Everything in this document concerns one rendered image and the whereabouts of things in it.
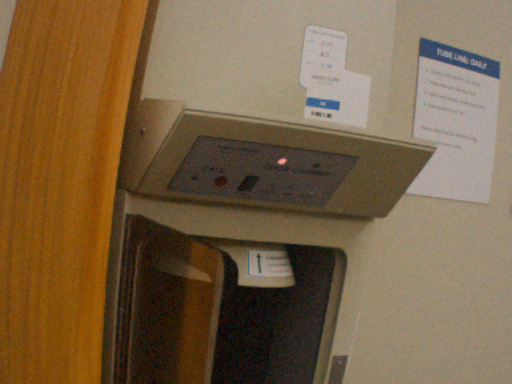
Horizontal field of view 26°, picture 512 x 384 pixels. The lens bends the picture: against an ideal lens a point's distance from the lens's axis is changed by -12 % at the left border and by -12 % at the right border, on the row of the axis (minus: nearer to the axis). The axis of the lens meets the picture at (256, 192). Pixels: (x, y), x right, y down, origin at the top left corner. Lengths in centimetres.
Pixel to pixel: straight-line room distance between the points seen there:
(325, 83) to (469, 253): 86
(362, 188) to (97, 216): 33
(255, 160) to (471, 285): 94
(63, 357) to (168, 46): 37
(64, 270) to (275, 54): 35
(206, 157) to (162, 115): 7
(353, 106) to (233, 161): 15
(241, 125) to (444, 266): 92
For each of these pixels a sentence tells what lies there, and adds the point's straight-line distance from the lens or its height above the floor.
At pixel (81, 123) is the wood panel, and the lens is 123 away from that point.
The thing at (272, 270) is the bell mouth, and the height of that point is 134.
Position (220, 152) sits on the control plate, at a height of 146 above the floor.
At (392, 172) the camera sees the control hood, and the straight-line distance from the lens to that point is 136.
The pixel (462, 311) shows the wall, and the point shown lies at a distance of 214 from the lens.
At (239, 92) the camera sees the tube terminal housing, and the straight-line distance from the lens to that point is 134.
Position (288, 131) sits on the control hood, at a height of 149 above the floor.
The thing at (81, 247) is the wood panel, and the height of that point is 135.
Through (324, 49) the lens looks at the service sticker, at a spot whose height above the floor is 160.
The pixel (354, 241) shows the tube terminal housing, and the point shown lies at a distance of 144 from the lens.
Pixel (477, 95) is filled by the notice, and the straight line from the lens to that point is 210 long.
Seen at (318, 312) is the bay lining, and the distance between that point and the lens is 147.
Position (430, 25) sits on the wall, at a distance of 203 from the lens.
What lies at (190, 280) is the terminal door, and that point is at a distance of 108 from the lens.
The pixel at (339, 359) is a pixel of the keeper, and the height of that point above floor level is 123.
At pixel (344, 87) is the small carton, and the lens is 131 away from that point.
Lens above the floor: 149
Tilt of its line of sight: 3 degrees down
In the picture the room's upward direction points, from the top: 8 degrees clockwise
